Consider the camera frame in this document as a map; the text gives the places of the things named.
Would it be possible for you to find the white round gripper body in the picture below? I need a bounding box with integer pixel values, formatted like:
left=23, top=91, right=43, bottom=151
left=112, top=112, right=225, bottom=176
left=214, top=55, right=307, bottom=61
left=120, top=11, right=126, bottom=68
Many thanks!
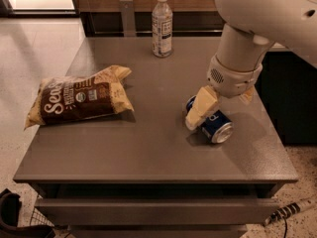
left=207, top=56, right=263, bottom=98

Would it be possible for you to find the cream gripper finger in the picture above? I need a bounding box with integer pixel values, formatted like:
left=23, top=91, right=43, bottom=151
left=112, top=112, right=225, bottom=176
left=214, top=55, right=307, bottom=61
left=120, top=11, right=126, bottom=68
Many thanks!
left=239, top=86, right=255, bottom=105
left=185, top=85, right=220, bottom=131

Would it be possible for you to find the blue pepsi can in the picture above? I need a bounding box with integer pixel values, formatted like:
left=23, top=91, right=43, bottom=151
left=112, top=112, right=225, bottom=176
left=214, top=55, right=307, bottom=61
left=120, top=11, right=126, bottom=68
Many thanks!
left=185, top=110, right=234, bottom=144

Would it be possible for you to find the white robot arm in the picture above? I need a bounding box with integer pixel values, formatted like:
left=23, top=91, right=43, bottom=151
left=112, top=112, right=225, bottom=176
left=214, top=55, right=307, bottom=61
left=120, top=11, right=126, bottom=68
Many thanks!
left=185, top=0, right=317, bottom=130

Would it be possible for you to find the clear plastic water bottle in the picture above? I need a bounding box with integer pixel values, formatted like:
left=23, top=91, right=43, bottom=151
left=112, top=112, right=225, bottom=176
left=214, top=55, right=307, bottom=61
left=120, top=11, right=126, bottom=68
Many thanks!
left=152, top=0, right=173, bottom=58

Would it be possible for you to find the grey cabinet with drawers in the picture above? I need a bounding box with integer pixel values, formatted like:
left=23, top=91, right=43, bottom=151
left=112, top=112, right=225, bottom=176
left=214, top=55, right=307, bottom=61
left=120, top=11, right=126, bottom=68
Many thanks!
left=15, top=38, right=298, bottom=238

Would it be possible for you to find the brown and yellow chip bag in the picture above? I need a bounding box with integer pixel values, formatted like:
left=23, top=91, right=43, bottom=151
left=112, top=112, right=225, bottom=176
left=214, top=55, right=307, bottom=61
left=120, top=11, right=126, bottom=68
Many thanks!
left=25, top=65, right=134, bottom=128

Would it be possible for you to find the left metal bracket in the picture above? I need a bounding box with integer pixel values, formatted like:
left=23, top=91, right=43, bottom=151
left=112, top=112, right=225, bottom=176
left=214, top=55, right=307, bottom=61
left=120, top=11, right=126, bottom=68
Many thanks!
left=120, top=0, right=137, bottom=37

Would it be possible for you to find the wire mesh basket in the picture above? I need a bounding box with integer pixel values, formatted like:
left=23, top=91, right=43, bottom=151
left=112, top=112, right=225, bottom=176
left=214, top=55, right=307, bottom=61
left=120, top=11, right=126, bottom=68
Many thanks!
left=29, top=206, right=53, bottom=227

